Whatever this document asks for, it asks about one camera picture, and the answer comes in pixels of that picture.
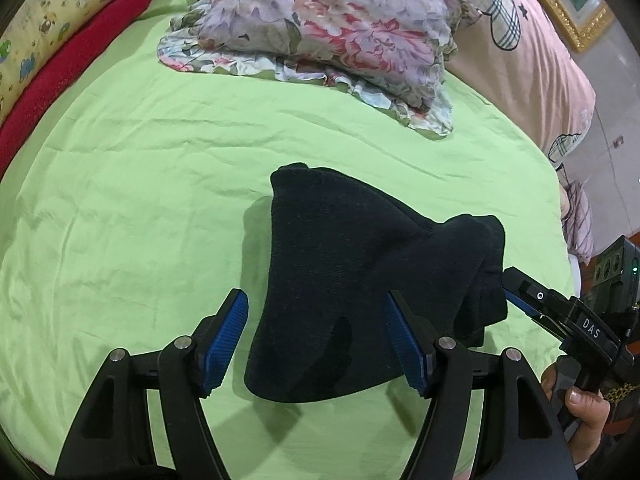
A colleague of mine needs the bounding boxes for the yellow cartoon print pillow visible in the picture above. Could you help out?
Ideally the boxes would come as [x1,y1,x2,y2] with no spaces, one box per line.
[0,0,158,126]

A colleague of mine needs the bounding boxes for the red towel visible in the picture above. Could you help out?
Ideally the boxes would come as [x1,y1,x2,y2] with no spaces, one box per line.
[0,0,153,181]

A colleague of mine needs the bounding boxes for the person's right hand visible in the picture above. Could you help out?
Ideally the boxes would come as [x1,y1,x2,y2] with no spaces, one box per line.
[541,362,613,461]

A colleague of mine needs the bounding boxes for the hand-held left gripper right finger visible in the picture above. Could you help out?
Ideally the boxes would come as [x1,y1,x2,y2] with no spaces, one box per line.
[382,290,578,480]

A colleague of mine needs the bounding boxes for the green bed sheet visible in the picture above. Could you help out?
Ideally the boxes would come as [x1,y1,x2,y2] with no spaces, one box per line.
[0,0,576,480]

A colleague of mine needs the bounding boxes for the floral ruffled cloth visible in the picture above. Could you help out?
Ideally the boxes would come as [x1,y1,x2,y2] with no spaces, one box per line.
[156,0,483,139]

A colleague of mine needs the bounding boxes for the black knit pants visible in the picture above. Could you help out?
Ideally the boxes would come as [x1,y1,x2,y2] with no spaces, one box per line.
[243,161,510,405]

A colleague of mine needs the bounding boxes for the pink plaid pillow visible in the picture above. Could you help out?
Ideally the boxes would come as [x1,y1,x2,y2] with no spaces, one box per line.
[557,180,596,266]

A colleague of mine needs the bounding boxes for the gold framed flower painting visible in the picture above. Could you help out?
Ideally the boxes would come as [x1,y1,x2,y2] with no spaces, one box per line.
[502,0,616,53]

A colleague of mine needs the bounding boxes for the person's right forearm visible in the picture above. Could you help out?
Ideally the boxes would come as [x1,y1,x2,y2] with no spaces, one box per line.
[585,380,640,480]

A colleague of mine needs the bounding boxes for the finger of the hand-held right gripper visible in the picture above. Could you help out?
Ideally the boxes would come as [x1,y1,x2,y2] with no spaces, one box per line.
[502,287,568,338]
[501,266,573,313]

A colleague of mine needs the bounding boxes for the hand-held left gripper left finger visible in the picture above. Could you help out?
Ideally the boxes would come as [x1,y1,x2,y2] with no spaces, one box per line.
[54,287,250,480]

